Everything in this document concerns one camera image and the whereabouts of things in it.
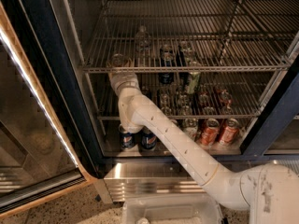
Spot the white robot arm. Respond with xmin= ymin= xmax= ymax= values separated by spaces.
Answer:
xmin=108 ymin=66 xmax=299 ymax=224

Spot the red soda can right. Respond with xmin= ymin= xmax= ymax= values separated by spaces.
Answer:
xmin=219 ymin=119 xmax=239 ymax=146

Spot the blue can middle shelf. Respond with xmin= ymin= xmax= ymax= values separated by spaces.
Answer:
xmin=159 ymin=44 xmax=174 ymax=84

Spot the middle wire shelf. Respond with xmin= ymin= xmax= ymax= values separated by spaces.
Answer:
xmin=96 ymin=73 xmax=275 ymax=121

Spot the orange can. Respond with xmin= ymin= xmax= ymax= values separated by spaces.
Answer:
xmin=111 ymin=53 xmax=128 ymax=67

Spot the green can middle shelf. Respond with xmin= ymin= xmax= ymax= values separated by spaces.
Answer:
xmin=177 ymin=41 xmax=200 ymax=94

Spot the wire shelf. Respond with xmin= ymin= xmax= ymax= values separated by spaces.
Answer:
xmin=83 ymin=0 xmax=299 ymax=74
xmin=96 ymin=73 xmax=275 ymax=121

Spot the red soda can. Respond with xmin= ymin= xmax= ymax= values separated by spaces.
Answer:
xmin=200 ymin=119 xmax=220 ymax=146
xmin=219 ymin=119 xmax=239 ymax=146

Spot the blue pepsi can left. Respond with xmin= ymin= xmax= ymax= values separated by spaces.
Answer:
xmin=119 ymin=125 xmax=135 ymax=149

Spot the open glass fridge door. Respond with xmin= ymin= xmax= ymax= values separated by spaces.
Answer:
xmin=0 ymin=4 xmax=95 ymax=218

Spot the clear plastic water bottle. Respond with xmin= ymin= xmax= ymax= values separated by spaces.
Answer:
xmin=135 ymin=25 xmax=151 ymax=67

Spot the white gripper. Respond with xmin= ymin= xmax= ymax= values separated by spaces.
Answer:
xmin=107 ymin=59 xmax=139 ymax=94

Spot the top wire shelf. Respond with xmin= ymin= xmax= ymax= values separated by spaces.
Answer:
xmin=83 ymin=0 xmax=299 ymax=74

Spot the blue pepsi can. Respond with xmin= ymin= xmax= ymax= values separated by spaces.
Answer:
xmin=141 ymin=126 xmax=157 ymax=150
xmin=119 ymin=125 xmax=135 ymax=149

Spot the clear plastic bin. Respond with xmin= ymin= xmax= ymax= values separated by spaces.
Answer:
xmin=122 ymin=193 xmax=223 ymax=224

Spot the stainless steel fridge base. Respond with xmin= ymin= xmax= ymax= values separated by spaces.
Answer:
xmin=104 ymin=159 xmax=299 ymax=203

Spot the blue pepsi can right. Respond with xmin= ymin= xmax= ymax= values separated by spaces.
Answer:
xmin=141 ymin=126 xmax=157 ymax=150

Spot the red soda can left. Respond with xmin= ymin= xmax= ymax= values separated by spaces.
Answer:
xmin=200 ymin=119 xmax=220 ymax=146

